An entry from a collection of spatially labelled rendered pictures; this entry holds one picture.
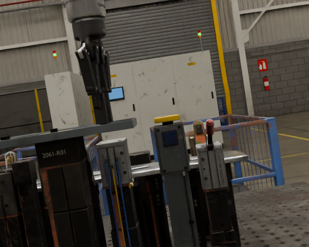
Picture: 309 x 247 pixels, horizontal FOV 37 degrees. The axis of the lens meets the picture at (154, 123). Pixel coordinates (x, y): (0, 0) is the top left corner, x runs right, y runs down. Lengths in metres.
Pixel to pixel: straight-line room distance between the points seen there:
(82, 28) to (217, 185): 0.53
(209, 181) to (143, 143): 8.04
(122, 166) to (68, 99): 8.03
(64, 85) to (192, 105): 2.55
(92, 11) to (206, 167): 0.50
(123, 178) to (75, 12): 0.45
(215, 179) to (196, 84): 8.14
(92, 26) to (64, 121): 8.22
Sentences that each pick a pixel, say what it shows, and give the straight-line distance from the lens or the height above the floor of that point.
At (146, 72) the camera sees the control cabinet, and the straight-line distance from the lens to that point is 9.25.
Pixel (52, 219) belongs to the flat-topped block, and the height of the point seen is 0.96.
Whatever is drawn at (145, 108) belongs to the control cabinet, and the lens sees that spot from 9.23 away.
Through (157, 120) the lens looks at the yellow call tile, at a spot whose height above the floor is 1.15.
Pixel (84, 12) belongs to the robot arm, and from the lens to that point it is 1.07.
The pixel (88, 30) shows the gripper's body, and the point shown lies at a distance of 1.07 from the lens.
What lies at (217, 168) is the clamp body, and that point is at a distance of 1.24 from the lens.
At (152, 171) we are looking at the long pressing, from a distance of 1.35.
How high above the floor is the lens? 1.20
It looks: 3 degrees down
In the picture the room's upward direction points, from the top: 9 degrees counter-clockwise
